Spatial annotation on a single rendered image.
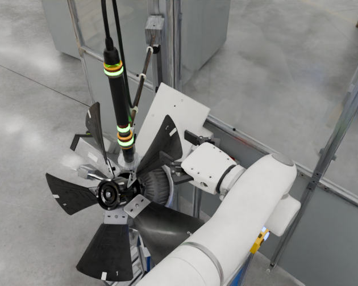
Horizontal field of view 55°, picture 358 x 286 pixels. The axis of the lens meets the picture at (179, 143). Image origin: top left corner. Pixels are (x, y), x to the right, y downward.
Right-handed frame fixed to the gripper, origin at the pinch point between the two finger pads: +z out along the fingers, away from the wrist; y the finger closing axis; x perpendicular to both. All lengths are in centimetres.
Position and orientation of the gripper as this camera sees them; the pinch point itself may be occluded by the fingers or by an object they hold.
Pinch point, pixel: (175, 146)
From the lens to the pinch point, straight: 84.4
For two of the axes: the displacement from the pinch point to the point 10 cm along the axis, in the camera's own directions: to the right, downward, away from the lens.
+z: -7.6, -4.8, 4.3
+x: 0.0, -6.7, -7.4
